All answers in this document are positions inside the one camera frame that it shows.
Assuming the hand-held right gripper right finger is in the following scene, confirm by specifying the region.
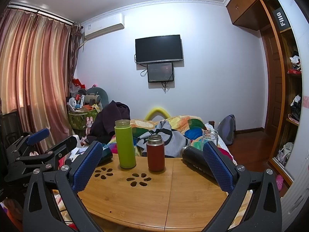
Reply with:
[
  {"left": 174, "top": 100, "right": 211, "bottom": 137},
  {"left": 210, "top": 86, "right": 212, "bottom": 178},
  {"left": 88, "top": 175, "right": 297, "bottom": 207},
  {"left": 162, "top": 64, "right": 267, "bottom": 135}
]
[{"left": 202, "top": 141, "right": 283, "bottom": 232}]

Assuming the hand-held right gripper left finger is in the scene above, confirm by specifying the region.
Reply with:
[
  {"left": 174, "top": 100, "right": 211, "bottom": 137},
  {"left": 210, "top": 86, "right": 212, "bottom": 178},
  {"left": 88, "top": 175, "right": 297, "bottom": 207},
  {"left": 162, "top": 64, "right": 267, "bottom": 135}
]
[{"left": 22, "top": 141, "right": 107, "bottom": 232}]

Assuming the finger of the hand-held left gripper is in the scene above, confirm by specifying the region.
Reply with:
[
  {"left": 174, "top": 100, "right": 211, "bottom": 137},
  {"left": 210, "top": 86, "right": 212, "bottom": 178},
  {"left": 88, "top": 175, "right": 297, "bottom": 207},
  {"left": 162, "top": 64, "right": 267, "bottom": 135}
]
[
  {"left": 5, "top": 128, "right": 50, "bottom": 156},
  {"left": 14, "top": 135, "right": 79, "bottom": 172}
]

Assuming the red cup with steel rim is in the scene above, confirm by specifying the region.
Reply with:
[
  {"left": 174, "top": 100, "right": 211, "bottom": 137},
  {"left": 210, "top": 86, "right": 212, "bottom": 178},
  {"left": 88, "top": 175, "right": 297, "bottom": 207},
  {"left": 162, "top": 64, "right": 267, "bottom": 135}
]
[{"left": 146, "top": 135, "right": 166, "bottom": 172}]

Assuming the black cup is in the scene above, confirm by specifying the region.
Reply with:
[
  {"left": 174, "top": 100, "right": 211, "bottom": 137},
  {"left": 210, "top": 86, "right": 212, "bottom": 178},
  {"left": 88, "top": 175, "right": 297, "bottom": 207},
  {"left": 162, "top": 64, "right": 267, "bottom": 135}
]
[{"left": 181, "top": 146, "right": 218, "bottom": 180}]

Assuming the teal cup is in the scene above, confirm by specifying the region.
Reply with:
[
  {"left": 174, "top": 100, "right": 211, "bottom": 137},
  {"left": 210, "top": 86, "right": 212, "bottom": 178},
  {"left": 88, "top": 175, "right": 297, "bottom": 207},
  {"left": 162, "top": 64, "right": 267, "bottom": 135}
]
[{"left": 101, "top": 143, "right": 113, "bottom": 163}]

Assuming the clear glass cup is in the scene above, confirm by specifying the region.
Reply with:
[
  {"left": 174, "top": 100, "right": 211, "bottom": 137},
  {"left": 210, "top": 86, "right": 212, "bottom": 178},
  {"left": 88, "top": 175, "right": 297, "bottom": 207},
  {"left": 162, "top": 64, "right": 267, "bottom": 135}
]
[{"left": 201, "top": 130, "right": 219, "bottom": 152}]

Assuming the green tall cup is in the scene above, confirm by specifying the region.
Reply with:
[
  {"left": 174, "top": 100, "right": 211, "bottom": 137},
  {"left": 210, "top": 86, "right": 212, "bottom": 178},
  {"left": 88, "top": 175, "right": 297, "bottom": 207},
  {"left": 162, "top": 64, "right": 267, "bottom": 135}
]
[{"left": 114, "top": 119, "right": 137, "bottom": 169}]

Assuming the green storage basket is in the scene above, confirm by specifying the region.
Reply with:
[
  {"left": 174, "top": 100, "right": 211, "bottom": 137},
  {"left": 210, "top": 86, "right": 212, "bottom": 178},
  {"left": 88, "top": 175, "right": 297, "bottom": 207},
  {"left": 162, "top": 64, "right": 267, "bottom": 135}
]
[{"left": 67, "top": 108, "right": 99, "bottom": 130}]

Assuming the grey backpack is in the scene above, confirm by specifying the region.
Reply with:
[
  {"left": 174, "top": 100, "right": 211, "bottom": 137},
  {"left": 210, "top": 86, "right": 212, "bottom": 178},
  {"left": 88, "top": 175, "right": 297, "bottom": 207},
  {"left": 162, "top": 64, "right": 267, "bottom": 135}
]
[{"left": 217, "top": 114, "right": 237, "bottom": 146}]

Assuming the colourful patchwork blanket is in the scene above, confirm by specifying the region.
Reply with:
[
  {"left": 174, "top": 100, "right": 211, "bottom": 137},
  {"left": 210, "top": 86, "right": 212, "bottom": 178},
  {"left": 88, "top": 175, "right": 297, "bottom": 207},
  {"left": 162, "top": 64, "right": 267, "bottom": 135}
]
[{"left": 107, "top": 114, "right": 235, "bottom": 161}]

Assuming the dark purple jacket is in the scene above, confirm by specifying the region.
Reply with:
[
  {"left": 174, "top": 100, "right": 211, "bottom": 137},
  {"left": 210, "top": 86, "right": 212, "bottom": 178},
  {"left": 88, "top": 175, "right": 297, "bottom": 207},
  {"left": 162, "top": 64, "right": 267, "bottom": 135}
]
[{"left": 90, "top": 101, "right": 131, "bottom": 146}]

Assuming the grey plush pillow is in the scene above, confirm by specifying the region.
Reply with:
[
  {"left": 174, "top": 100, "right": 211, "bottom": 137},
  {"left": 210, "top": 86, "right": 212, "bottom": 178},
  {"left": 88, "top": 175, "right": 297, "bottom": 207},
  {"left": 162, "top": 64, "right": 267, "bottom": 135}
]
[{"left": 85, "top": 86, "right": 110, "bottom": 110}]

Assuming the grey printed cloth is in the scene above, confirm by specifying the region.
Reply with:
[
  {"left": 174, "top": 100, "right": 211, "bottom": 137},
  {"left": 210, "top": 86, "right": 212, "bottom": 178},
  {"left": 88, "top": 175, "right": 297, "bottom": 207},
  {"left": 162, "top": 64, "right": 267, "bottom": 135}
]
[{"left": 137, "top": 120, "right": 192, "bottom": 158}]

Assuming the pink slipper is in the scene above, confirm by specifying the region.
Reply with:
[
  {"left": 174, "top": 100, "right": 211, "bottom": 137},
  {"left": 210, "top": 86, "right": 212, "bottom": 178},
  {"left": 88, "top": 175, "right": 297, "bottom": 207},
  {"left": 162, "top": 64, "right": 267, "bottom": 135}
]
[{"left": 275, "top": 174, "right": 284, "bottom": 192}]

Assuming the pink striped curtain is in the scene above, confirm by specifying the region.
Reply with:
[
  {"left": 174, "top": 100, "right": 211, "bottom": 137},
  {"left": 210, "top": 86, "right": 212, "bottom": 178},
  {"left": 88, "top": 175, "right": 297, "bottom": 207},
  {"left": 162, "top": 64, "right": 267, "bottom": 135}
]
[{"left": 0, "top": 7, "right": 82, "bottom": 156}]

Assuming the red bag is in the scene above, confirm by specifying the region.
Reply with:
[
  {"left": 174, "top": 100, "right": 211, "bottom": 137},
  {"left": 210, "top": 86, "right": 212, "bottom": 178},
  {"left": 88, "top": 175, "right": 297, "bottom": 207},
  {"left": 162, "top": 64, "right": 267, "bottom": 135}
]
[{"left": 72, "top": 78, "right": 87, "bottom": 90}]

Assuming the wooden door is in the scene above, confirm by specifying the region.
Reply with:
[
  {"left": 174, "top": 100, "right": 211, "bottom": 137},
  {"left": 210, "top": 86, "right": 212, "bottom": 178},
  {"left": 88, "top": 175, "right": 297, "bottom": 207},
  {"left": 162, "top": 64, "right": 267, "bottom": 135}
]
[{"left": 260, "top": 24, "right": 287, "bottom": 160}]

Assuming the wooden wardrobe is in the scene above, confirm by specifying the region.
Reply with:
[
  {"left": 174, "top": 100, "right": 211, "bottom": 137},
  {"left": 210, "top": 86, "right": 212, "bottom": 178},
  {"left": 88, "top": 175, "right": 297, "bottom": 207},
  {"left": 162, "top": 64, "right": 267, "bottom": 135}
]
[{"left": 226, "top": 0, "right": 309, "bottom": 200}]

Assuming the white air conditioner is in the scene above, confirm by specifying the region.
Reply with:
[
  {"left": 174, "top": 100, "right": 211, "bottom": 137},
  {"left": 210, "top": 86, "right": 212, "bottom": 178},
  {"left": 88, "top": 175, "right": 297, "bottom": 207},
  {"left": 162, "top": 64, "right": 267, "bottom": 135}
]
[{"left": 82, "top": 13, "right": 125, "bottom": 41}]

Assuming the black printed sign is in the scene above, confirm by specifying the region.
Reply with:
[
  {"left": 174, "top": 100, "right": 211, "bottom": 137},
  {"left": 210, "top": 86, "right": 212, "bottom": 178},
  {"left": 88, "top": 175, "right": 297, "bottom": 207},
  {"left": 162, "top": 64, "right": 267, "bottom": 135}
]
[{"left": 272, "top": 6, "right": 292, "bottom": 32}]

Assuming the yellow foam ring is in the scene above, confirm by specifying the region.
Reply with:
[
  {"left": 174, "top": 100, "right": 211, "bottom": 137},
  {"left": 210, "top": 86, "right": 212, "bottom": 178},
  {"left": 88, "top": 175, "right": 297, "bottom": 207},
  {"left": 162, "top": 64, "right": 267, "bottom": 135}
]
[{"left": 144, "top": 108, "right": 172, "bottom": 121}]

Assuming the small black wall monitor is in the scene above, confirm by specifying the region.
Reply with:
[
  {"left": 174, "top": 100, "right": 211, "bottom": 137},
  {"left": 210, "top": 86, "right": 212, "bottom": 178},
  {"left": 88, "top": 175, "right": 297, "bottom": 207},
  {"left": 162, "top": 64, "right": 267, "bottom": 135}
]
[{"left": 147, "top": 62, "right": 175, "bottom": 83}]

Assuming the white curtain rail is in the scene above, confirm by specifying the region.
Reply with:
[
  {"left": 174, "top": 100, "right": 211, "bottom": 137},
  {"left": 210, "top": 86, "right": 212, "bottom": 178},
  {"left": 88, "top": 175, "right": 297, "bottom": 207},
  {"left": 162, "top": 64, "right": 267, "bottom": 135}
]
[{"left": 8, "top": 2, "right": 74, "bottom": 26}]

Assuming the black wall television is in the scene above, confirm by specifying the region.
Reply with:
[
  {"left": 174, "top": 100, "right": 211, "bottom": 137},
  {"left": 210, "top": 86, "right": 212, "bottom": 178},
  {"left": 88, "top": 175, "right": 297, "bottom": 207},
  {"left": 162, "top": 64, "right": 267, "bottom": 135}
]
[{"left": 135, "top": 34, "right": 184, "bottom": 65}]

